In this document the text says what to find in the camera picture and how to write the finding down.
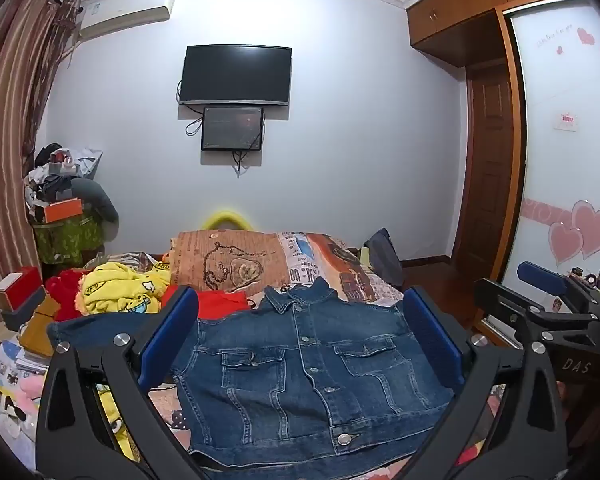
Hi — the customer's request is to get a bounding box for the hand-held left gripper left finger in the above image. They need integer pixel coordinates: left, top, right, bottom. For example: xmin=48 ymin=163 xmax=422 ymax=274
xmin=35 ymin=285 xmax=216 ymax=480

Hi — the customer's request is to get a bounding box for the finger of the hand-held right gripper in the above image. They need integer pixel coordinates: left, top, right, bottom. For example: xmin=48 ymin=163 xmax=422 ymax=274
xmin=472 ymin=277 xmax=556 ymax=350
xmin=516 ymin=260 xmax=600 ymax=313

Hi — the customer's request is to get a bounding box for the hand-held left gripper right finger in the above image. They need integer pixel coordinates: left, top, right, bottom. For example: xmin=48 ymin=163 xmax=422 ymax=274
xmin=402 ymin=286 xmax=572 ymax=480

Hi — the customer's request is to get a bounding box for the blue denim jacket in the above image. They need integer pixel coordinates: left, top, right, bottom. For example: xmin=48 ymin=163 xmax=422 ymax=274
xmin=47 ymin=276 xmax=456 ymax=473

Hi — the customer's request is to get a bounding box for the red garment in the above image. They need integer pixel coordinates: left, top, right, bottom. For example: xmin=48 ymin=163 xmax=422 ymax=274
xmin=160 ymin=287 xmax=252 ymax=321

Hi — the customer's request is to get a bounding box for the yellow cartoon garment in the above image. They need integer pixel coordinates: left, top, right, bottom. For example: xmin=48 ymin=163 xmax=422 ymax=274
xmin=75 ymin=260 xmax=173 ymax=463

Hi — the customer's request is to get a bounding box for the dark grey bag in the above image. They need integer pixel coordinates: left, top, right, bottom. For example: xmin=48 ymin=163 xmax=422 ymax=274
xmin=365 ymin=228 xmax=405 ymax=288

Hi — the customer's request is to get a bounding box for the brown printed blanket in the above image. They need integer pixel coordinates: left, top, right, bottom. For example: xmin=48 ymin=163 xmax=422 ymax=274
xmin=170 ymin=230 xmax=288 ymax=293

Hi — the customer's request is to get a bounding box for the red fuzzy cloth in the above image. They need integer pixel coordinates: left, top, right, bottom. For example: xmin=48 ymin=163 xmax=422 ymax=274
xmin=45 ymin=269 xmax=87 ymax=322

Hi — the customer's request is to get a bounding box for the brown wooden door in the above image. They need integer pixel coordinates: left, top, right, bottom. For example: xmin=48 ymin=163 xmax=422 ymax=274
xmin=452 ymin=67 xmax=520 ymax=286

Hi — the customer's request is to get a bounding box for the brown cardboard box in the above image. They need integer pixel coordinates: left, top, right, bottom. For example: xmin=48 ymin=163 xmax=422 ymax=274
xmin=19 ymin=295 xmax=65 ymax=359

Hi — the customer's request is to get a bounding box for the newspaper-print bed sheet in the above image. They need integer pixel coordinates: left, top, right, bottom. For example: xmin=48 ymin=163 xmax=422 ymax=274
xmin=147 ymin=231 xmax=506 ymax=480

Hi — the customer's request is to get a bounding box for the green patterned cloth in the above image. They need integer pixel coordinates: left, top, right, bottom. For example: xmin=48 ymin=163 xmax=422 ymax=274
xmin=34 ymin=212 xmax=105 ymax=266

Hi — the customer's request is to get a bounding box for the red and white sticker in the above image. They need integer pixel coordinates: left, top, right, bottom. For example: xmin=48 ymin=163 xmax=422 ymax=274
xmin=553 ymin=110 xmax=580 ymax=132

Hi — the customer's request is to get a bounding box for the red and white box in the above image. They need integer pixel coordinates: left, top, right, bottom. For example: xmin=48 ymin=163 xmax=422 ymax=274
xmin=0 ymin=266 xmax=44 ymax=312

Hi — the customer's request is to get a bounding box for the orange box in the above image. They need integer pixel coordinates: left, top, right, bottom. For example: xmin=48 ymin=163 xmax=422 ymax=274
xmin=42 ymin=200 xmax=84 ymax=224

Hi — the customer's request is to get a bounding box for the pile of printed papers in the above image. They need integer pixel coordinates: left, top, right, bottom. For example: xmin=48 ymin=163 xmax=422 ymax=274
xmin=0 ymin=340 xmax=48 ymax=443

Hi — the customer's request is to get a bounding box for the pile of household clutter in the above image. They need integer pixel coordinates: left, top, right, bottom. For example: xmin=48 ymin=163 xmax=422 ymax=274
xmin=24 ymin=142 xmax=104 ymax=211

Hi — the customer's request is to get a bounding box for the small black monitor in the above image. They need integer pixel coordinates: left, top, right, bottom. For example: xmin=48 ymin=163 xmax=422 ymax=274
xmin=201 ymin=106 xmax=265 ymax=152

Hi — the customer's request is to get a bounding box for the striped brown curtain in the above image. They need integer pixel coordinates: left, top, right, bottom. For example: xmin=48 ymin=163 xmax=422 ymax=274
xmin=0 ymin=0 xmax=83 ymax=286

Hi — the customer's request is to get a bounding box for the wooden overhead cabinet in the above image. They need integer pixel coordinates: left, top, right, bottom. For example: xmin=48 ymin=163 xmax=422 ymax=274
xmin=405 ymin=0 xmax=586 ymax=67

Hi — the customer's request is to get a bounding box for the white air conditioner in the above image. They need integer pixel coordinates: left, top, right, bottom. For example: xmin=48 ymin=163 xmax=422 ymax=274
xmin=78 ymin=0 xmax=177 ymax=40

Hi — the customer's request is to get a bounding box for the yellow plush ring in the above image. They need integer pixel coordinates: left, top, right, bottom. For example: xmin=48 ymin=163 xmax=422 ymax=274
xmin=200 ymin=205 xmax=254 ymax=231

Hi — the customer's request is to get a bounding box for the black wall television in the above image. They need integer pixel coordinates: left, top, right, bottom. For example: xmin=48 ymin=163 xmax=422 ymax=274
xmin=178 ymin=45 xmax=294 ymax=107

